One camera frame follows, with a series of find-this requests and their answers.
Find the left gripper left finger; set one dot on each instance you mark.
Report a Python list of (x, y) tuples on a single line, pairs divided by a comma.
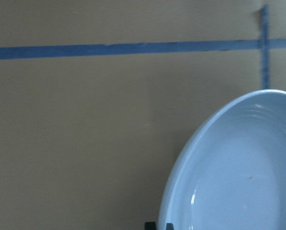
[(150, 226)]

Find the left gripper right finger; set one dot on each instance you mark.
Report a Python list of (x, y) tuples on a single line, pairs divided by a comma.
[(169, 226)]

